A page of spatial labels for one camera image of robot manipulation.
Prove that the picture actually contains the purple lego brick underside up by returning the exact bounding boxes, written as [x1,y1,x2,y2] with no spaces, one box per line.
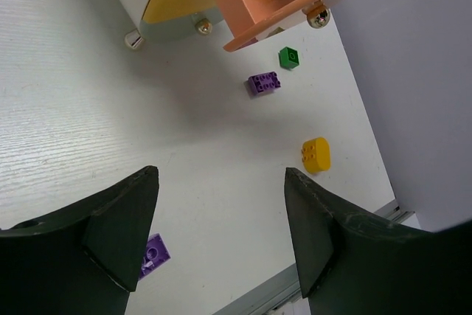
[139,233,171,280]

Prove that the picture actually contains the aluminium table edge rail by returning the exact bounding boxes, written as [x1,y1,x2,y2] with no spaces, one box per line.
[209,200,416,315]

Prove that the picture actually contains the purple lego brick studs up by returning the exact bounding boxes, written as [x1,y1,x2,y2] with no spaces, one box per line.
[247,72,281,97]

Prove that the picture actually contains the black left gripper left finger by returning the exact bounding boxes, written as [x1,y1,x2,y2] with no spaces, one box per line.
[1,166,159,314]

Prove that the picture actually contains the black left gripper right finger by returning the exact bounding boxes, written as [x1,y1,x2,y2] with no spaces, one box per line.
[284,167,471,314]

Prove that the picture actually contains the yellow rounded lego brick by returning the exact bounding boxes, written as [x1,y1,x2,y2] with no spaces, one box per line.
[301,137,331,174]

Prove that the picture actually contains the small green lego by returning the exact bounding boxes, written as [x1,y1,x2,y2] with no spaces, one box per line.
[278,46,299,70]

